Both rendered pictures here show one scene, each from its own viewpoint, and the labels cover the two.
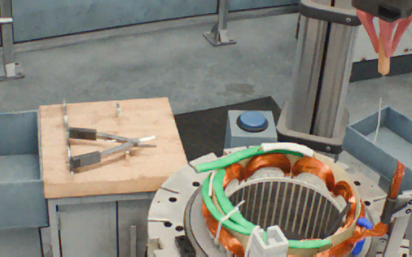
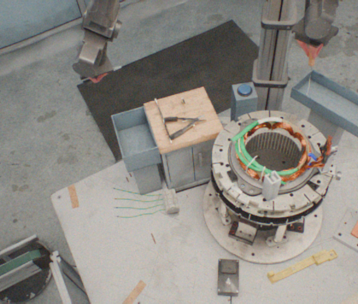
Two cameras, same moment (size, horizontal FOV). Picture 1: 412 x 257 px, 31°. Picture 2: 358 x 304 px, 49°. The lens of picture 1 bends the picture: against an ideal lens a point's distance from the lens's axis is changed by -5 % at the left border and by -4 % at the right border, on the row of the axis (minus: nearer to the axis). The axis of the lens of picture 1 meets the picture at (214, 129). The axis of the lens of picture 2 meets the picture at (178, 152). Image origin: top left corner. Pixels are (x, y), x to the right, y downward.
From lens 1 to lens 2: 32 cm
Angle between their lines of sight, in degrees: 20
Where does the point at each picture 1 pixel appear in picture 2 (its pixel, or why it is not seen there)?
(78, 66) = (127, 19)
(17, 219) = (147, 163)
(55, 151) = (159, 129)
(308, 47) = (266, 43)
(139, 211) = (201, 147)
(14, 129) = (133, 116)
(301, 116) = (264, 73)
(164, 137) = (207, 111)
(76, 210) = (174, 154)
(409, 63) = not seen: outside the picture
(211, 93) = (200, 23)
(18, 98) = not seen: hidden behind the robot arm
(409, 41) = not seen: outside the picture
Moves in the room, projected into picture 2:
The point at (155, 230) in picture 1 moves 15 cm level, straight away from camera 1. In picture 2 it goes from (217, 168) to (208, 125)
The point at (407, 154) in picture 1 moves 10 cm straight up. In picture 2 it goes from (324, 94) to (331, 71)
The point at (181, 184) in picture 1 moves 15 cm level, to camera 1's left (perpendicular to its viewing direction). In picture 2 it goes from (223, 140) to (169, 144)
